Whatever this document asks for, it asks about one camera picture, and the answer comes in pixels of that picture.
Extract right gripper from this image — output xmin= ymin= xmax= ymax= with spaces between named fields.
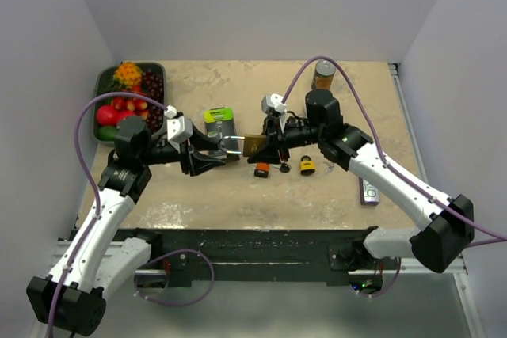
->
xmin=247 ymin=115 xmax=325 ymax=165

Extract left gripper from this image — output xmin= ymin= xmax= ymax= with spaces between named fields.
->
xmin=139 ymin=123 xmax=226 ymax=176

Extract orange padlock keys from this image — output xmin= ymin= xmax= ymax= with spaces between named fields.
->
xmin=278 ymin=162 xmax=291 ymax=173

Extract orange padlock with keys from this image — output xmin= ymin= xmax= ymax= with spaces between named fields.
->
xmin=253 ymin=162 xmax=270 ymax=178

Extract brass padlock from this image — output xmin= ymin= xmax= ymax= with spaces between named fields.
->
xmin=218 ymin=135 xmax=267 ymax=157

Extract yellow padlock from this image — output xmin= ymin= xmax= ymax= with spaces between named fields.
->
xmin=300 ymin=155 xmax=315 ymax=176

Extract silver keys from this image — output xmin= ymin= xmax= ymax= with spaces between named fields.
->
xmin=323 ymin=161 xmax=334 ymax=174

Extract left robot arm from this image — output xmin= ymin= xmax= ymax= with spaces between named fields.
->
xmin=26 ymin=116 xmax=224 ymax=336

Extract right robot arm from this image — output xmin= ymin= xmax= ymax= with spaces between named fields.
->
xmin=248 ymin=89 xmax=474 ymax=273

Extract razor box green black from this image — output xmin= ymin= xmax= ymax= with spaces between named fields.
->
xmin=204 ymin=108 xmax=239 ymax=151

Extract fruit tray dark green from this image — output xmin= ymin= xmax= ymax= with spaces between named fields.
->
xmin=93 ymin=62 xmax=166 ymax=145

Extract tin can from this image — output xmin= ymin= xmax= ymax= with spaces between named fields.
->
xmin=311 ymin=59 xmax=336 ymax=90

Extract purple toothpaste box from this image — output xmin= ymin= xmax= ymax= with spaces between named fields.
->
xmin=358 ymin=177 xmax=379 ymax=207

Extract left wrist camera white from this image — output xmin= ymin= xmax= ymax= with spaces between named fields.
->
xmin=164 ymin=105 xmax=193 ymax=145

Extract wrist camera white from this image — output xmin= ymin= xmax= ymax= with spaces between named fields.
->
xmin=261 ymin=93 xmax=288 ymax=130
xmin=164 ymin=105 xmax=193 ymax=145

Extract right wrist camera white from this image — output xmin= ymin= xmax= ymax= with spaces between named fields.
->
xmin=261 ymin=93 xmax=288 ymax=130

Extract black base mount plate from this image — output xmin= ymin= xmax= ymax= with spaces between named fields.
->
xmin=113 ymin=228 xmax=397 ymax=294

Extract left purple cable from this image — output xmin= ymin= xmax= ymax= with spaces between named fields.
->
xmin=45 ymin=94 xmax=171 ymax=338

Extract purple cable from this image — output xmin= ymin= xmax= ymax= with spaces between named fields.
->
xmin=280 ymin=55 xmax=507 ymax=299
xmin=45 ymin=94 xmax=171 ymax=338

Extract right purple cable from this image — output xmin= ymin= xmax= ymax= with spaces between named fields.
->
xmin=280 ymin=55 xmax=507 ymax=299

